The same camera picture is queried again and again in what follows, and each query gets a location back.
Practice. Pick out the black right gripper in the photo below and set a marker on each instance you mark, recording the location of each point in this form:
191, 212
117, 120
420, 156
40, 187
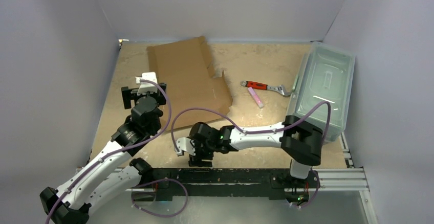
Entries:
200, 160

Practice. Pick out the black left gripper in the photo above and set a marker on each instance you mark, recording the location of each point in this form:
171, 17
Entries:
130, 94

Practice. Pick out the brown cardboard box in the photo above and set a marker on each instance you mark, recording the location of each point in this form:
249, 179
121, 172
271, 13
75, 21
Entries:
196, 91

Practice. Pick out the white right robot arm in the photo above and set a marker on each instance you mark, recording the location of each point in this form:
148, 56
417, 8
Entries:
301, 140

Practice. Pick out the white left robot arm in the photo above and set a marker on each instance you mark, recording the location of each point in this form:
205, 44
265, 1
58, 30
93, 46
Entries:
114, 169

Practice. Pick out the pink marker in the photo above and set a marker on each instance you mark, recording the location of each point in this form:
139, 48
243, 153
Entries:
255, 97

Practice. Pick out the clear plastic storage bin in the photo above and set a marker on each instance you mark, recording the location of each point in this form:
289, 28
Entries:
325, 74

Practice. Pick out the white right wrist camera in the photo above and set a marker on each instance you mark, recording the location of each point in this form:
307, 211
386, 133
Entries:
185, 145

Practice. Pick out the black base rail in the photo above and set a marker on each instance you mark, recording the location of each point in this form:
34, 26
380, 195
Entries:
271, 183

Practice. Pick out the red handled adjustable wrench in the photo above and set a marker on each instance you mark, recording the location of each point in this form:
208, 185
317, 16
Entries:
261, 86

